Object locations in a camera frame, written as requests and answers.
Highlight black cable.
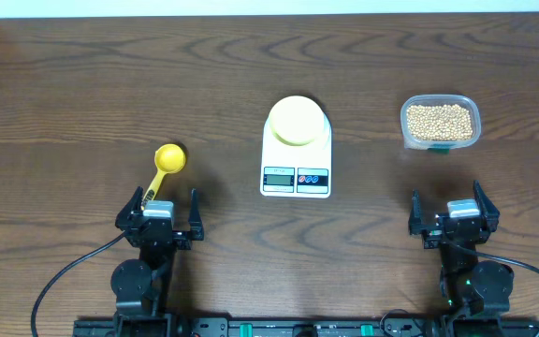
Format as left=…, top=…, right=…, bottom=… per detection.
left=442, top=236, right=539, bottom=337
left=29, top=231, right=128, bottom=337

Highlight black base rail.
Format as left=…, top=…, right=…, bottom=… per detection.
left=72, top=315, right=539, bottom=337

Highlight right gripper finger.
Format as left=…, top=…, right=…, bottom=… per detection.
left=408, top=190, right=426, bottom=235
left=473, top=180, right=500, bottom=232

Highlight clear plastic container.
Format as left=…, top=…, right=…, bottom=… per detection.
left=401, top=95, right=481, bottom=151

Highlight yellow measuring scoop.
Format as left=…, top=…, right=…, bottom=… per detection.
left=141, top=143, right=187, bottom=210

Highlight white digital kitchen scale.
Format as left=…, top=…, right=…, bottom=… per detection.
left=259, top=113, right=332, bottom=198

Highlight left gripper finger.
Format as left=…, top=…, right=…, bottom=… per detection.
left=188, top=189, right=204, bottom=241
left=115, top=186, right=143, bottom=229

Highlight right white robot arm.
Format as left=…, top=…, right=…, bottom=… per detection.
left=408, top=182, right=514, bottom=336

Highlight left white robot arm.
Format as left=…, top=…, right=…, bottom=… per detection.
left=110, top=187, right=204, bottom=336

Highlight right black cable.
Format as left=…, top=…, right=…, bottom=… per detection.
left=442, top=236, right=539, bottom=337

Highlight left black cable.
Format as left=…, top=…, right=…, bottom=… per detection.
left=29, top=231, right=128, bottom=337

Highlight pale yellow bowl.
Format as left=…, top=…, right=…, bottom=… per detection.
left=269, top=95, right=325, bottom=146

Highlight soybeans in container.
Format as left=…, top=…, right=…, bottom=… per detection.
left=406, top=104, right=473, bottom=141

